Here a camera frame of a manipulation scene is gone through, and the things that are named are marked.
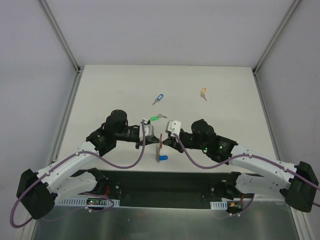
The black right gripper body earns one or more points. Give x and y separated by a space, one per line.
175 142

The key with blue oval tag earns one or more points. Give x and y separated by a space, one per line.
163 157

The key with yellow tag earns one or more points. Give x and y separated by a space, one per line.
203 93

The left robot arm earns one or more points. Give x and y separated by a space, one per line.
39 191

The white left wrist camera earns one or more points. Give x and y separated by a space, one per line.
146 128

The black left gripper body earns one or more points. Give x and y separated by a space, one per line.
141 142

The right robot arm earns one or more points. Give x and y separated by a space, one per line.
296 184

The key with blue rectangular tag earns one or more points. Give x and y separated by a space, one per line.
158 99

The aluminium frame rail left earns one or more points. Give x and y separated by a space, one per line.
48 77

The key with green tag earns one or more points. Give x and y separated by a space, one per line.
157 117

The red handled metal key organizer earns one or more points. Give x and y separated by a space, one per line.
158 149

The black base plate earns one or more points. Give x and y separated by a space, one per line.
175 190

